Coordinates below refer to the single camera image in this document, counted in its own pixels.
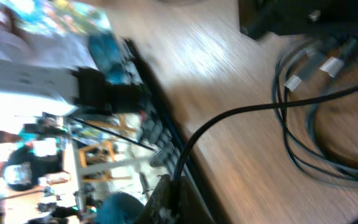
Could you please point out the wooden stool in background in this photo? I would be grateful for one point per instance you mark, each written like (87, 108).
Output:
(94, 158)

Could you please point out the black aluminium frame rail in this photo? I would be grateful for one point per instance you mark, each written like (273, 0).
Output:
(198, 181)

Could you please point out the person in dark shirt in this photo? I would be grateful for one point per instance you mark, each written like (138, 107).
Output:
(24, 170)

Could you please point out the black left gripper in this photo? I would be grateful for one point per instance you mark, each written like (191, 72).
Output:
(293, 17)

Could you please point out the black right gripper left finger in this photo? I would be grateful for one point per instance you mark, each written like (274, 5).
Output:
(158, 209)

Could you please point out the person in blue jeans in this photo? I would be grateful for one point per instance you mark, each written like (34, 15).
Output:
(119, 208)

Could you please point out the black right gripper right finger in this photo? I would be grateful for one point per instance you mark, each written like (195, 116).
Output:
(189, 208)

